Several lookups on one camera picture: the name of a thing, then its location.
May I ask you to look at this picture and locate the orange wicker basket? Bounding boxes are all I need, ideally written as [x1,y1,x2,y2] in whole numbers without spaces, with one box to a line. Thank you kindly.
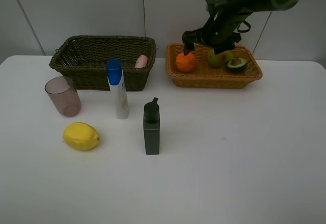
[166,43,263,89]

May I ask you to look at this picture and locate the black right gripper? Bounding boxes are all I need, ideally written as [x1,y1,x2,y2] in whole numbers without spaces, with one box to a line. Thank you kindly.
[182,8,241,55]

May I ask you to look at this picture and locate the halved avocado with pit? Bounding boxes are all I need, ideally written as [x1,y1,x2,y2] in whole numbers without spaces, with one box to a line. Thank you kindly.
[227,57,248,73]

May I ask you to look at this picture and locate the orange tangerine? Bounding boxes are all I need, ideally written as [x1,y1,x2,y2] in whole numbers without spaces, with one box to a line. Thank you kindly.
[176,52,197,73]

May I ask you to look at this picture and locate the white bottle blue cap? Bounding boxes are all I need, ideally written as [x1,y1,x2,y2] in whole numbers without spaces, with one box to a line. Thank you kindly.
[106,59,129,119]

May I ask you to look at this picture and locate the yellow lemon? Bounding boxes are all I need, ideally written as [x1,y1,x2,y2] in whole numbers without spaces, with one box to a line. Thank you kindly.
[63,122,100,151]

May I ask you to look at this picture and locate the black cable loop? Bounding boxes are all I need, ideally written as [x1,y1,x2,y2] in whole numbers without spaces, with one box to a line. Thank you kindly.
[236,20,252,34]

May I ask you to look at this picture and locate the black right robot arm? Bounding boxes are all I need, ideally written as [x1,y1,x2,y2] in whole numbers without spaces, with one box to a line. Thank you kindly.
[182,0,300,54]

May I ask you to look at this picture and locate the black square bottle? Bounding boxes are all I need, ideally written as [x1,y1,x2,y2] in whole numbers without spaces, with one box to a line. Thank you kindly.
[143,97,160,155]

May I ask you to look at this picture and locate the translucent purple plastic cup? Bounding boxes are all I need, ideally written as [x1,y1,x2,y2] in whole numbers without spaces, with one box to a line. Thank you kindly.
[44,76,82,117]

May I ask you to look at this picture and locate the dark brown wicker basket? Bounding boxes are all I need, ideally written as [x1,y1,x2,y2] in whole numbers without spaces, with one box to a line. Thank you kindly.
[49,35,156,92]

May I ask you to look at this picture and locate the green pear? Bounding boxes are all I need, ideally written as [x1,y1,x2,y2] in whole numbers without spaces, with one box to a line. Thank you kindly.
[207,49,234,68]

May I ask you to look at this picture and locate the pink bottle white cap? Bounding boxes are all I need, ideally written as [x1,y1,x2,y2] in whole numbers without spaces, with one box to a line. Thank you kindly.
[134,55,148,69]

